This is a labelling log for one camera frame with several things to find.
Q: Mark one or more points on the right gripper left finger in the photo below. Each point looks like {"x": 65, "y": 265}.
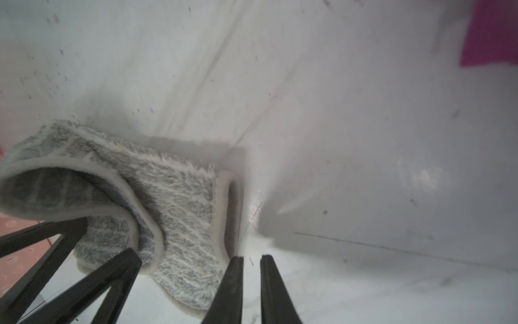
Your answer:
{"x": 227, "y": 305}

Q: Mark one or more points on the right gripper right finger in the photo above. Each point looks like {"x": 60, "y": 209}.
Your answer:
{"x": 276, "y": 304}

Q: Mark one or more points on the grey striped dishcloth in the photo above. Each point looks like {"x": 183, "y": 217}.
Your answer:
{"x": 180, "y": 216}

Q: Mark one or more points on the pink plastic basket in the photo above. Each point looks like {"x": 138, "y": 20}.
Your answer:
{"x": 17, "y": 264}

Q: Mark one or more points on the purple snack packet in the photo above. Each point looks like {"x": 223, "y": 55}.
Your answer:
{"x": 492, "y": 34}

